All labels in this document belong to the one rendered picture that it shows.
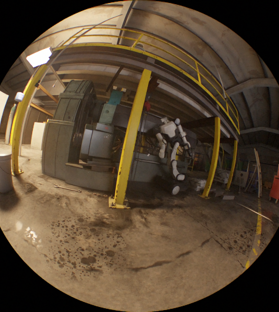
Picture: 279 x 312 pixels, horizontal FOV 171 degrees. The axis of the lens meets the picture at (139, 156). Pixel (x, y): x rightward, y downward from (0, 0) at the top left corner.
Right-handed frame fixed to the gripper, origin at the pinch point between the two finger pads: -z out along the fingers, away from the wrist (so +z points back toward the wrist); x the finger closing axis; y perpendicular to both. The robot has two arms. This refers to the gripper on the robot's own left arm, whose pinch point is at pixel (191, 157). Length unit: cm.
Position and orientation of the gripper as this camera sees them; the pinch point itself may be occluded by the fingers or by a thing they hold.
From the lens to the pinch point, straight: 195.9
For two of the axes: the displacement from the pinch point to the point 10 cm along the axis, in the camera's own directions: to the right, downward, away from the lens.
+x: -0.7, 1.4, -9.9
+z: -4.6, -8.8, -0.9
